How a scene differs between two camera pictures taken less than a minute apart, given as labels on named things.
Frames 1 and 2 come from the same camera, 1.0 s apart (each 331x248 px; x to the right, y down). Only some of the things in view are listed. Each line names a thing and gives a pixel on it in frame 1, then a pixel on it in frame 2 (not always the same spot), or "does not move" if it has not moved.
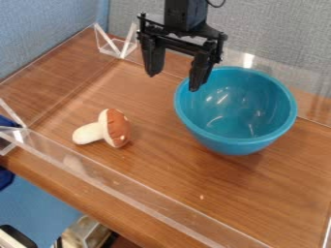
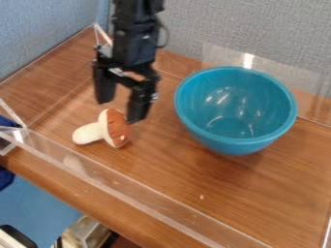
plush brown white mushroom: [111, 127] does not move
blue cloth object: [7, 175] does not move
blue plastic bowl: [239, 111] does not move
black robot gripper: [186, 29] to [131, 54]
